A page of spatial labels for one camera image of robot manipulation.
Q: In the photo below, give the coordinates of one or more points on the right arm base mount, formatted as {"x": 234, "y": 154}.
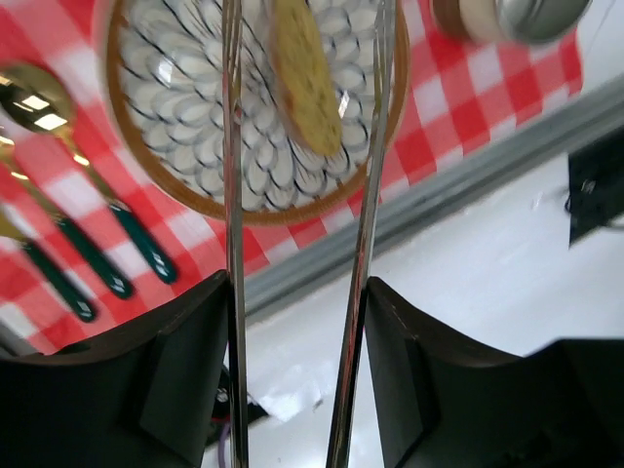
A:
{"x": 595, "y": 187}

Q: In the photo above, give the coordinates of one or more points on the gold spoon black handle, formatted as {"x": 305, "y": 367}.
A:
{"x": 36, "y": 100}

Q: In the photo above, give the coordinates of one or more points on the red checkered cloth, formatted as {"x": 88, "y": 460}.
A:
{"x": 461, "y": 96}

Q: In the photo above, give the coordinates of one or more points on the patterned ceramic plate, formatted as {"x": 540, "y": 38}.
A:
{"x": 163, "y": 71}

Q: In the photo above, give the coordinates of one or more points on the gold fork black handle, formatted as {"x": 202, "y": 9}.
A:
{"x": 108, "y": 272}

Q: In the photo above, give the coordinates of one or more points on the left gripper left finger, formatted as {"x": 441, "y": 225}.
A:
{"x": 139, "y": 395}

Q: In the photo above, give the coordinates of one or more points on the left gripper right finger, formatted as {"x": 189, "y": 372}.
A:
{"x": 444, "y": 399}

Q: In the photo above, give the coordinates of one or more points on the metal cup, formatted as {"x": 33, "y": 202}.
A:
{"x": 525, "y": 22}

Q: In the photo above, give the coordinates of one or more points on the gold knife black handle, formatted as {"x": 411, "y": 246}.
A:
{"x": 78, "y": 303}

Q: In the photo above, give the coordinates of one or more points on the baguette slice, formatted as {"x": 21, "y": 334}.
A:
{"x": 305, "y": 95}

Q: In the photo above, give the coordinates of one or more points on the metal tongs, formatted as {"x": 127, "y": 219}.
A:
{"x": 342, "y": 413}

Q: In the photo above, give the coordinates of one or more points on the aluminium rail front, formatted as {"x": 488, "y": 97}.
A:
{"x": 575, "y": 125}

